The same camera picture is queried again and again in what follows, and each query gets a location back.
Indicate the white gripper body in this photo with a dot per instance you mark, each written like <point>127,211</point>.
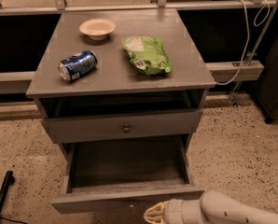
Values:
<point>173,211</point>

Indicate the grey drawer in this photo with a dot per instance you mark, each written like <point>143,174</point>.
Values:
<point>122,126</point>
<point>107,175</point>

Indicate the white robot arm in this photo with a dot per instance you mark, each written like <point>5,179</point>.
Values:
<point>213,207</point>

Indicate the grey open bottom drawer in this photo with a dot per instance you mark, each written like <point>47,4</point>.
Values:
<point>107,175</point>

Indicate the grey wooden drawer cabinet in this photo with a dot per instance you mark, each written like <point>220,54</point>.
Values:
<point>114,101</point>

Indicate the dark grey cabinet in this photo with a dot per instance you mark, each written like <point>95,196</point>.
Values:
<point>265,90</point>

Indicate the green chip bag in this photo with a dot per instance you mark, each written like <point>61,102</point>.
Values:
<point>147,55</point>

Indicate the blue soda can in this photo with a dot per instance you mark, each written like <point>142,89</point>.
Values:
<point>78,65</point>

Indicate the black floor stand leg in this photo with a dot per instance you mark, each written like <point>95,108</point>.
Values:
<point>7,182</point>

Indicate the white ceramic bowl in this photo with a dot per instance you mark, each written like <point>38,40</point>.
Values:
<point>97,29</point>

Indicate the metal railing frame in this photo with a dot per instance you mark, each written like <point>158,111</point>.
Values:
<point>129,3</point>

